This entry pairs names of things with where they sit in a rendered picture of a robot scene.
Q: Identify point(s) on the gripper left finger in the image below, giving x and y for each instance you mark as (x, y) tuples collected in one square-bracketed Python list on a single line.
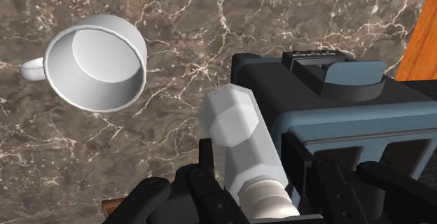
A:
[(204, 196)]

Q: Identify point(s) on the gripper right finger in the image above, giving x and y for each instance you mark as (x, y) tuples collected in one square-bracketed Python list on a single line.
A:
[(336, 196)]

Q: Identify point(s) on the white translucent bottle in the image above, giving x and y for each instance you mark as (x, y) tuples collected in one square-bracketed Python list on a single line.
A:
[(244, 138)]

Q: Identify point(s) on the black and blue appliance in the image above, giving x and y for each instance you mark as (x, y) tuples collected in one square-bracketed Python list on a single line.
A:
[(293, 93)]

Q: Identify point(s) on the white mug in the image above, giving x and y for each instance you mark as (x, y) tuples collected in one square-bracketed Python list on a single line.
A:
[(99, 69)]

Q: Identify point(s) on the orange wooden cabinet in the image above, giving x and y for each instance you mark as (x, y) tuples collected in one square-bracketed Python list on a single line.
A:
[(416, 45)]

